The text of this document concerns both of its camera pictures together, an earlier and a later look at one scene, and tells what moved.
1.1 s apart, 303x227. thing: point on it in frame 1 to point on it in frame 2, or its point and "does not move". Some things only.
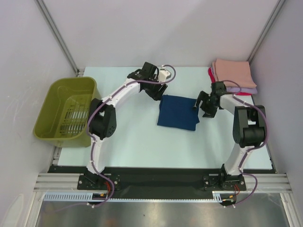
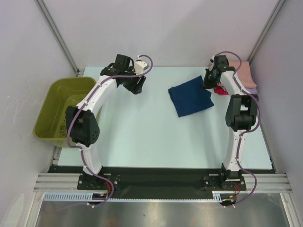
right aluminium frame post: x=266 y=30 does not move
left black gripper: x=156 y=95 to x=136 y=88
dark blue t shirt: x=177 y=112 to x=191 y=97
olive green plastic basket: x=64 y=117 does not move
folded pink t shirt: x=239 y=71 does not move
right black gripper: x=209 y=113 to x=206 y=83
